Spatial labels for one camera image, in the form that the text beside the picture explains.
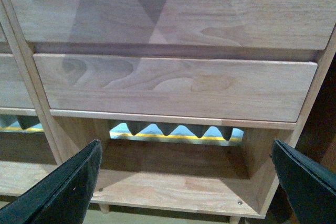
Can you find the grey acoustic foam panel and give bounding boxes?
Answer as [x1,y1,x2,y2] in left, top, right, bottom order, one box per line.
[1,114,244,142]

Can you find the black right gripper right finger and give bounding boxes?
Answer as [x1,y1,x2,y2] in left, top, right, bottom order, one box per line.
[271,140,335,223]

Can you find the wooden shelf cabinet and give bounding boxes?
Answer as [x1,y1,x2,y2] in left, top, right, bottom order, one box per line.
[1,0,335,223]
[1,0,66,196]

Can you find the cabinet drawer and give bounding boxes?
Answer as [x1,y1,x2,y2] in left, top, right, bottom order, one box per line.
[0,26,8,43]
[1,54,34,109]
[11,0,335,50]
[34,54,317,122]

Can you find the right cabinet lower drawer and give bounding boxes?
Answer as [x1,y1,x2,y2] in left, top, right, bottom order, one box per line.
[34,54,317,122]

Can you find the right cabinet upper drawer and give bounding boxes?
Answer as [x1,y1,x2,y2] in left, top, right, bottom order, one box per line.
[11,0,335,50]

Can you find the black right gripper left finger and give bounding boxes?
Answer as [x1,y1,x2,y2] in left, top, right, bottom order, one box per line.
[1,139,102,223]

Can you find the left cabinet upper drawer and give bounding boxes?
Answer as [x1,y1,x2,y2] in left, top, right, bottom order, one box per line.
[0,26,8,43]

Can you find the left cabinet lower drawer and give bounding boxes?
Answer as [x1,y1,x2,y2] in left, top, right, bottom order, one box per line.
[1,54,34,109]

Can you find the left wooden shelf cabinet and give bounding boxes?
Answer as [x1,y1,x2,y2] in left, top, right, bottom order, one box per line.
[1,0,66,196]

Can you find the right wooden shelf cabinet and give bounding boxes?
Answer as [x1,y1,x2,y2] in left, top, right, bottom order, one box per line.
[1,0,335,223]

